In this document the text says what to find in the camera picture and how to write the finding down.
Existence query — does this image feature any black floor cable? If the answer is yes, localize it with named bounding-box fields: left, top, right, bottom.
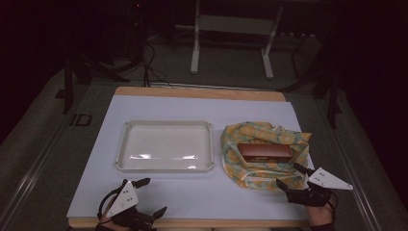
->
left=140, top=39, right=175, bottom=89

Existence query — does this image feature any black tripod stand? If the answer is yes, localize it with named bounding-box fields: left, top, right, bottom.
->
left=278, top=18, right=344, bottom=130
left=55, top=47, right=143, bottom=116

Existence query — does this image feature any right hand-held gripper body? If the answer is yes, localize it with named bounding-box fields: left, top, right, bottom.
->
left=287, top=167, right=354, bottom=208

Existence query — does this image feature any person's right hand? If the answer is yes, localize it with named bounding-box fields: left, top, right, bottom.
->
left=304, top=199, right=337, bottom=228

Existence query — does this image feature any yellow green patterned cloth bag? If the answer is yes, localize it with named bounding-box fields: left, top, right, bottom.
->
left=220, top=120, right=313, bottom=193

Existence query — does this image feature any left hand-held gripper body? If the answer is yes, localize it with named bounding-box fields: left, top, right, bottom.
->
left=105, top=180, right=156, bottom=231

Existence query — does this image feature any person's left hand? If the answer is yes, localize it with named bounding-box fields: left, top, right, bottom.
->
left=95, top=215, right=130, bottom=231

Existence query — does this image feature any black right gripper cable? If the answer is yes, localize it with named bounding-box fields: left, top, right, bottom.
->
left=327, top=192, right=339, bottom=223

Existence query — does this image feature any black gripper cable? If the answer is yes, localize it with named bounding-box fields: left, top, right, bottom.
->
left=327, top=192, right=339, bottom=223
left=96, top=187, right=125, bottom=223

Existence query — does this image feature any white metal stand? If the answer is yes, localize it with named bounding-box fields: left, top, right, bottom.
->
left=190, top=0, right=285, bottom=81

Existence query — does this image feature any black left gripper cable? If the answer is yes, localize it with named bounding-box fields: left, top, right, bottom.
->
left=96, top=187, right=125, bottom=223

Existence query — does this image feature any white plastic tray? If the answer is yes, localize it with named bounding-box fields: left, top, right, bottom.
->
left=114, top=119, right=216, bottom=173

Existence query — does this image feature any brown rectangular box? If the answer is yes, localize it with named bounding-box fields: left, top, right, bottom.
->
left=236, top=142, right=293, bottom=164

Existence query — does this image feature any white table mat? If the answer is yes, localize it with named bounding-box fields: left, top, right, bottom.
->
left=65, top=93, right=318, bottom=223

